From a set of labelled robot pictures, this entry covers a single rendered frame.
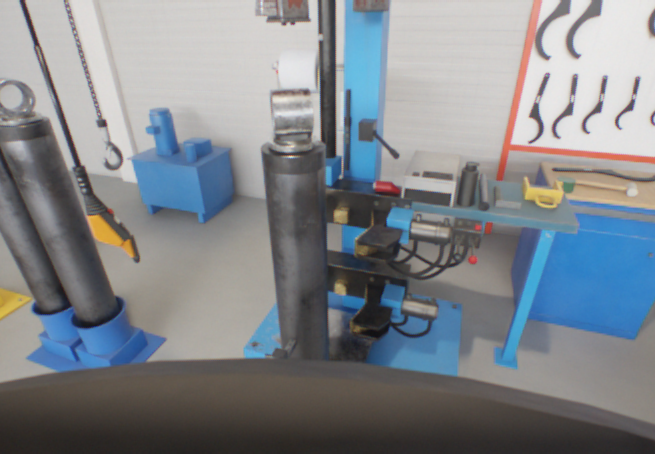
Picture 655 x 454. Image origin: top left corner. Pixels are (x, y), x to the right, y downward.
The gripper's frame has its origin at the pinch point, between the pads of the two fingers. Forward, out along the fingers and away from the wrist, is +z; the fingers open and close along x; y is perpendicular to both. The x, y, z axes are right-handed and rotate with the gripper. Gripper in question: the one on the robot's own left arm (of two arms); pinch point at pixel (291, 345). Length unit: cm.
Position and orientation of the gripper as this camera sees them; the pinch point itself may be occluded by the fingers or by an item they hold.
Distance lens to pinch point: 159.6
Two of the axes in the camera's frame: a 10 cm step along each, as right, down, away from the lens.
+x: 0.1, 8.7, 4.9
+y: -9.4, -1.5, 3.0
